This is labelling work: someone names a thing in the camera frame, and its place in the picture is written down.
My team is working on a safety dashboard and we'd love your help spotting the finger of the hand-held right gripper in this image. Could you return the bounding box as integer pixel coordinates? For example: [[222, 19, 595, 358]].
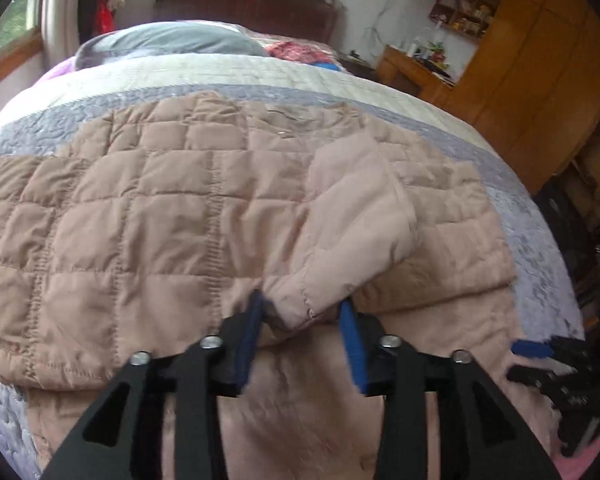
[[511, 336, 588, 362], [506, 365, 577, 392]]

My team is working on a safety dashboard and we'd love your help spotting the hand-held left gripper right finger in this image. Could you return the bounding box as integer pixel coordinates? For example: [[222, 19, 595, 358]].
[[340, 299, 563, 480]]

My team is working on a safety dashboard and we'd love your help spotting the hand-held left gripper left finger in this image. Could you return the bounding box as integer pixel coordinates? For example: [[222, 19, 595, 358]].
[[40, 291, 267, 480]]

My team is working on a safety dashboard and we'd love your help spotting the beige quilted jacket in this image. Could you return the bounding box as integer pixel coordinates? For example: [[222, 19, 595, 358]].
[[0, 91, 561, 480]]

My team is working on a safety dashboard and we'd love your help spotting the grey floral quilted bedspread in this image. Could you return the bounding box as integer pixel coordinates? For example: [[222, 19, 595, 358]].
[[0, 55, 587, 480]]

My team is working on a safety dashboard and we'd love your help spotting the dark bag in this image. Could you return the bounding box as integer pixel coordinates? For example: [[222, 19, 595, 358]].
[[532, 187, 600, 322]]

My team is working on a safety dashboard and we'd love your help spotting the wooden wardrobe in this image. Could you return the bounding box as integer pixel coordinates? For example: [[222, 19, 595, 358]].
[[422, 0, 600, 197]]

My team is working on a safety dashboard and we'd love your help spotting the red patterned cloth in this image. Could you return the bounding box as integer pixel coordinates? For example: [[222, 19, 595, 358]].
[[266, 41, 332, 67]]

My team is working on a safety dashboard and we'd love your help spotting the grey-blue pillow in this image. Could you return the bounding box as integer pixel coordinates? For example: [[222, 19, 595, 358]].
[[74, 22, 272, 71]]

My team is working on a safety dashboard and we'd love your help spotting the lilac bed sheet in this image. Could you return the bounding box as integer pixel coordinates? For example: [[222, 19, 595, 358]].
[[37, 56, 77, 83]]

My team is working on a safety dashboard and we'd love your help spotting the group of small jars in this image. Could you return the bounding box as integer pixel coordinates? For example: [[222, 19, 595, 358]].
[[436, 0, 497, 35]]

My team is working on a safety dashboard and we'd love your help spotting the dark wooden headboard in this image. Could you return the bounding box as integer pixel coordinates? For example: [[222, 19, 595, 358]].
[[155, 0, 339, 44]]

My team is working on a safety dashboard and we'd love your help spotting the red hanging bag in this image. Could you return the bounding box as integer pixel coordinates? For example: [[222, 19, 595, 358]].
[[97, 0, 117, 34]]

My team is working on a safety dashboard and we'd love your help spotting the black hanging garment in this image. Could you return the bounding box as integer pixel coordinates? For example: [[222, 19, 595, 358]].
[[77, 0, 142, 43]]

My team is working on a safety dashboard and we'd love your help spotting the wooden framed window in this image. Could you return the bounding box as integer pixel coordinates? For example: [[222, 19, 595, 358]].
[[0, 0, 47, 103]]

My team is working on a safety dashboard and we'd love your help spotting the pale window curtain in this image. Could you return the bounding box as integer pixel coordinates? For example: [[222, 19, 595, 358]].
[[41, 0, 81, 45]]

